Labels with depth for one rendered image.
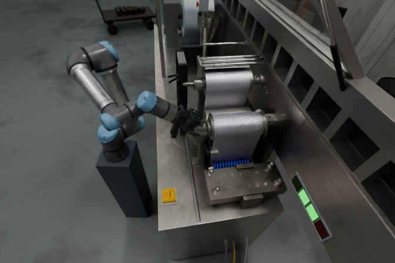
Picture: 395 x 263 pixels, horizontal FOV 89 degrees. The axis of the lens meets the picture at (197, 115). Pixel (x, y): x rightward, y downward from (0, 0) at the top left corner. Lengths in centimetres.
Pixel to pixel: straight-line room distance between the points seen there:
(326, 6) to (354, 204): 56
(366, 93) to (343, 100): 6
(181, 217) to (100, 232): 116
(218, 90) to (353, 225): 73
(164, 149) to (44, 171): 165
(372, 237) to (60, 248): 208
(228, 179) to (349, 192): 52
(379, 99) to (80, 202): 227
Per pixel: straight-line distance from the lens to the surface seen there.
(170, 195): 115
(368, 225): 80
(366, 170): 75
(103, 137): 119
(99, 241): 216
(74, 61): 107
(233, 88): 108
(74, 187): 245
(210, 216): 114
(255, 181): 112
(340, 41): 64
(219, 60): 108
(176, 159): 128
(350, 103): 74
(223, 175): 110
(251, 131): 99
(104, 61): 111
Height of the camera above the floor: 198
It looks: 45 degrees down
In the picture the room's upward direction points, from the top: 4 degrees clockwise
